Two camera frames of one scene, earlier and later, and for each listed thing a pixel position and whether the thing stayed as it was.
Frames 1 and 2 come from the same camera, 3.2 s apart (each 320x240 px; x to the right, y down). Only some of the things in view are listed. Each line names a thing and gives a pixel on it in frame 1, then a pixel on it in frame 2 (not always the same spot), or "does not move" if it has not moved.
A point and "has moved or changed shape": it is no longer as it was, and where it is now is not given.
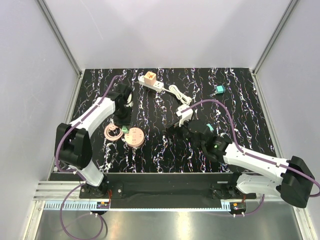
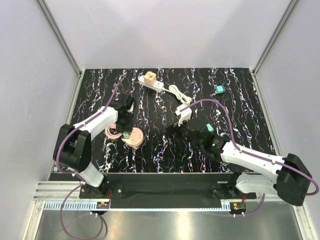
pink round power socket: x=135 y=138 does not move
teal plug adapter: x=220 y=89 does not move
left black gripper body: x=123 y=117 does not move
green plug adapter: x=125 y=129 has moved or changed shape
